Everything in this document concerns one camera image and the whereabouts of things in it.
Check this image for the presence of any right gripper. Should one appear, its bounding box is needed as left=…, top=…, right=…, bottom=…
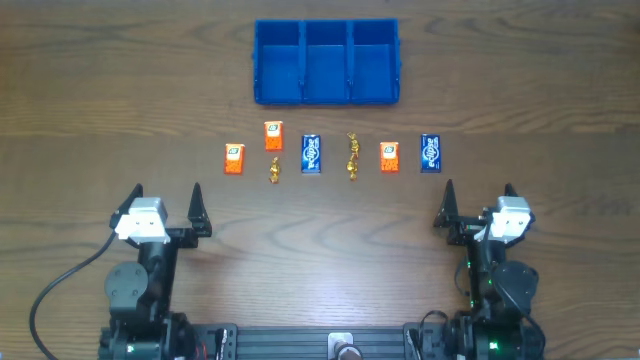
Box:
left=433, top=178, right=520, bottom=246

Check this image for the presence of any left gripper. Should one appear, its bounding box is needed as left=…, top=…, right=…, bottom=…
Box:
left=109, top=182, right=213, bottom=250

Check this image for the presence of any blue candy pack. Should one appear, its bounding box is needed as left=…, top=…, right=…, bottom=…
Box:
left=300, top=133, right=322, bottom=175
left=420, top=133, right=442, bottom=174

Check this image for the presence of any orange candy box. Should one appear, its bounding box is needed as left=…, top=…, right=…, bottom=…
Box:
left=263, top=120, right=285, bottom=152
left=379, top=141, right=401, bottom=174
left=223, top=143, right=246, bottom=176

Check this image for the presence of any blue tray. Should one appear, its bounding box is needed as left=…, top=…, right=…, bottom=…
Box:
left=253, top=18, right=401, bottom=106

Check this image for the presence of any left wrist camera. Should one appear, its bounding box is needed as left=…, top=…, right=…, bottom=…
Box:
left=113, top=196, right=172, bottom=246

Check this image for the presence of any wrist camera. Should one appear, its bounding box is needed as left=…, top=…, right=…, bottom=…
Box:
left=113, top=196, right=172, bottom=246
left=474, top=195, right=533, bottom=245

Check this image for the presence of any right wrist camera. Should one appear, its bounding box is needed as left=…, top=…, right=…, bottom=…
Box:
left=474, top=195, right=533, bottom=245

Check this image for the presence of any black cable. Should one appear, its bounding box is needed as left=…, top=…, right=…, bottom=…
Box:
left=452, top=224, right=547, bottom=351
left=28, top=229, right=119, bottom=360

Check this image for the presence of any mounting rail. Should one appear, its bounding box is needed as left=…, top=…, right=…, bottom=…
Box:
left=98, top=323, right=546, bottom=360

